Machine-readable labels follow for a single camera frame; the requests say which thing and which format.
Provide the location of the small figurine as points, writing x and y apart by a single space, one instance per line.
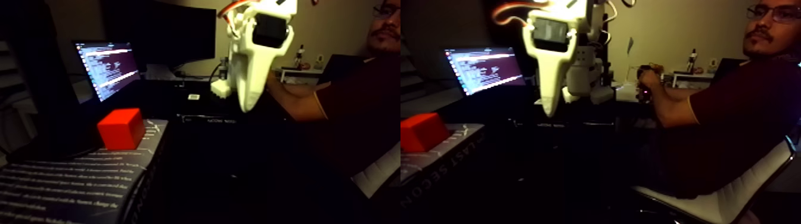
692 61

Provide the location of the dark book with white text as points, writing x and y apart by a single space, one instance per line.
438 164

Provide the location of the white desk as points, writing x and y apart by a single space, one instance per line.
626 94

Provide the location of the person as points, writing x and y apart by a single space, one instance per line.
751 119

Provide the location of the dark leader arm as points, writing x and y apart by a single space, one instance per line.
643 95

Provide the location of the person's right hand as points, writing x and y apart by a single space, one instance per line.
649 80

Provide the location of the eyeglasses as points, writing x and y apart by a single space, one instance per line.
776 14

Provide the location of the white chair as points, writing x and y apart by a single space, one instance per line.
719 203

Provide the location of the red cube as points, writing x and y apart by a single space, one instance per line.
422 132

